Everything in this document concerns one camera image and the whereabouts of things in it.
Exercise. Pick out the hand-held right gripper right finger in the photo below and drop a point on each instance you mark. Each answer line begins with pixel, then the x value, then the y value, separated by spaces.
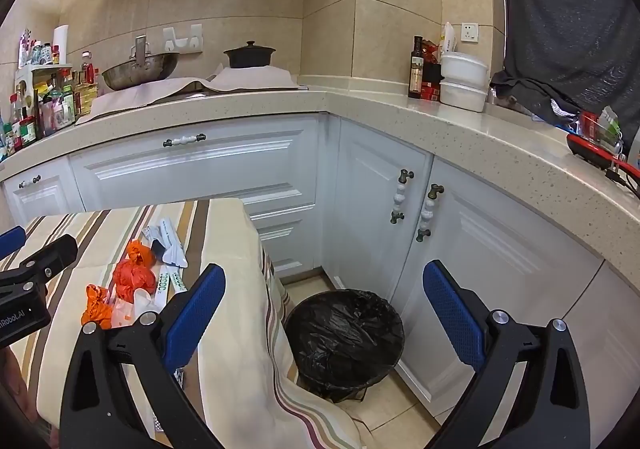
pixel 452 319

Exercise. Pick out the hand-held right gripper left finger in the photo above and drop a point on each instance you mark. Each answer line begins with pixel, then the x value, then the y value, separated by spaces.
pixel 192 314

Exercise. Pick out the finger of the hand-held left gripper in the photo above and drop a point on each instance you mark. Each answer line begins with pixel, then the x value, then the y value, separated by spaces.
pixel 11 241
pixel 50 254

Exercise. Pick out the white sleeve with green print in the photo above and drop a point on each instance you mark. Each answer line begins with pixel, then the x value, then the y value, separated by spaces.
pixel 162 285
pixel 178 280

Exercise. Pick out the clear plastic wrapper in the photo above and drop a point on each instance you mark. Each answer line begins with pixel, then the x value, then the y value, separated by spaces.
pixel 135 309

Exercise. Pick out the orange plastic bag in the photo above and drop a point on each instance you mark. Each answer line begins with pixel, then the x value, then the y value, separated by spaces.
pixel 96 306
pixel 131 279
pixel 140 252

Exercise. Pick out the white toothpaste tube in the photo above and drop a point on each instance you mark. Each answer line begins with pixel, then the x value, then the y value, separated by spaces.
pixel 172 244

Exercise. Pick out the round bin with black bag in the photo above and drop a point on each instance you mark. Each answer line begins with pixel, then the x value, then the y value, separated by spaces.
pixel 345 334

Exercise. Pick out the narrow white drawer front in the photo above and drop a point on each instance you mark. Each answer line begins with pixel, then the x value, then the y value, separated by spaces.
pixel 40 204

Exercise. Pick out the striped tablecloth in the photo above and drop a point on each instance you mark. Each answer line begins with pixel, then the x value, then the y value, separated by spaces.
pixel 225 239

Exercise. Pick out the group of seasoning bottles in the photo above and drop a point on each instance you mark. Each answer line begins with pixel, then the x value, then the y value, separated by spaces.
pixel 45 109

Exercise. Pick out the white corner cabinet door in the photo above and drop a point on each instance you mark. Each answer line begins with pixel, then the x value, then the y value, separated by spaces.
pixel 370 209

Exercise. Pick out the wide white drawer front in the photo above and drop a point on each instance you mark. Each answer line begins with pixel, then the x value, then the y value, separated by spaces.
pixel 210 169

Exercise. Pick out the yellow cooking oil bottle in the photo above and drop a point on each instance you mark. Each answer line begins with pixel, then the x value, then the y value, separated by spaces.
pixel 88 91

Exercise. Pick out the large beige stove cloth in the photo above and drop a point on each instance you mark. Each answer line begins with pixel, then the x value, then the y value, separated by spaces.
pixel 145 96

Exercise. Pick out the steel wok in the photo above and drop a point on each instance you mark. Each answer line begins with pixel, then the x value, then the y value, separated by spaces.
pixel 140 71

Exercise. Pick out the paper towel roll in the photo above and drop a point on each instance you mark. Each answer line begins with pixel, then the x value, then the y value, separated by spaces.
pixel 61 44

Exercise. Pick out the red tray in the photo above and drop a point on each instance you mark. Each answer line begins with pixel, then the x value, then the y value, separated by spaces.
pixel 590 149

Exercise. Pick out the red packets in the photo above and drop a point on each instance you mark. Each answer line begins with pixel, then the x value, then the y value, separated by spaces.
pixel 431 86

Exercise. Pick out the small beige stove cloth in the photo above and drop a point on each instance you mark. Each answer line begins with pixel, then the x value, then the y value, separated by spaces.
pixel 255 78

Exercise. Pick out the green and white packets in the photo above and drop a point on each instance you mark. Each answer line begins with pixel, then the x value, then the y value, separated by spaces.
pixel 607 126

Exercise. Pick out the dark olive oil bottle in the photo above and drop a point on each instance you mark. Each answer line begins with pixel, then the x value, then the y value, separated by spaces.
pixel 415 74

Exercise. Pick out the black lidded pot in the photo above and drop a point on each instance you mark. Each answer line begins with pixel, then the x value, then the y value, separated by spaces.
pixel 250 56

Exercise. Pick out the dark grey cloth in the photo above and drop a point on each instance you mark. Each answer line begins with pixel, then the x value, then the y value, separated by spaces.
pixel 565 19

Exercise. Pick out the white wall hook rack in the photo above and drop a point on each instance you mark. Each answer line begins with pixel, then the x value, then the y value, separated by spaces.
pixel 182 41

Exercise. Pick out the white wall socket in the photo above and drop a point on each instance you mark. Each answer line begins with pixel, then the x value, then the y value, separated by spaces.
pixel 469 32

